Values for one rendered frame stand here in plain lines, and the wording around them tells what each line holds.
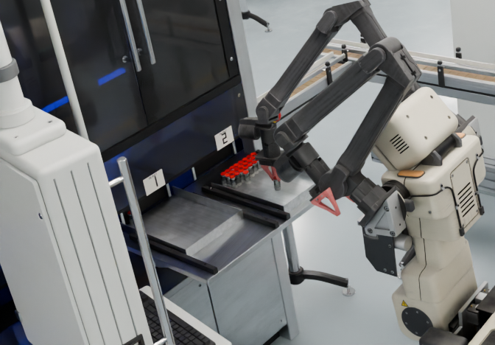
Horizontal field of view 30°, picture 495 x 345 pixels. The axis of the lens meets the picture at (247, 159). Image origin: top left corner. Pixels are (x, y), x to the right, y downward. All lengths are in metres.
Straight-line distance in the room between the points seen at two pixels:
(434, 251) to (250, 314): 1.21
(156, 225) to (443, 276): 1.00
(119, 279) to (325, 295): 1.91
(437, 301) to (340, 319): 1.34
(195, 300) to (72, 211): 1.27
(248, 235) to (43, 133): 0.95
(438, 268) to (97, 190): 1.00
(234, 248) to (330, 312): 1.18
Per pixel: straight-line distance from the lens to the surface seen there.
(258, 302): 3.66
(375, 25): 2.76
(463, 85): 3.69
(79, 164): 2.17
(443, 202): 2.46
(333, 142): 5.33
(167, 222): 3.12
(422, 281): 2.65
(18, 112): 2.29
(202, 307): 3.43
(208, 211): 3.13
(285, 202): 3.09
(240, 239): 2.95
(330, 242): 4.45
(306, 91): 3.74
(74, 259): 2.25
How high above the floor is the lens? 2.46
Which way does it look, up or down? 28 degrees down
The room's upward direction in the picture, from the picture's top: 11 degrees counter-clockwise
